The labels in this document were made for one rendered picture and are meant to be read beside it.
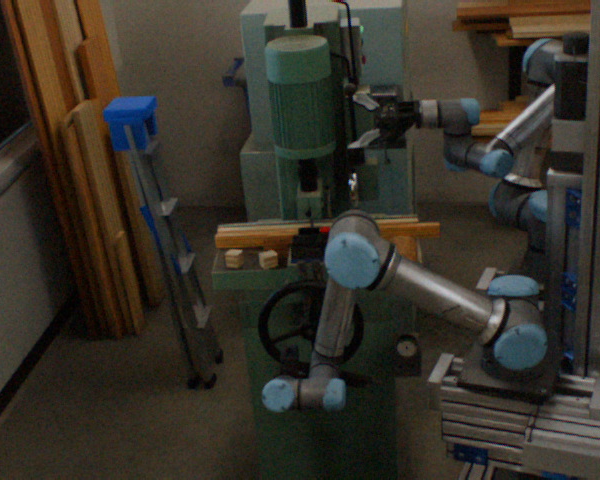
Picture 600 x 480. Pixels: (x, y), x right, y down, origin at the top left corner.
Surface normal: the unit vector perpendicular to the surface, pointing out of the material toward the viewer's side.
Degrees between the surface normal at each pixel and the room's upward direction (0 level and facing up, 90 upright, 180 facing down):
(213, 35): 90
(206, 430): 0
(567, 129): 90
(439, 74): 90
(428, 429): 0
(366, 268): 86
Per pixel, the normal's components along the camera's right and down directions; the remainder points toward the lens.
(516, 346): 0.02, 0.50
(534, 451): -0.39, 0.44
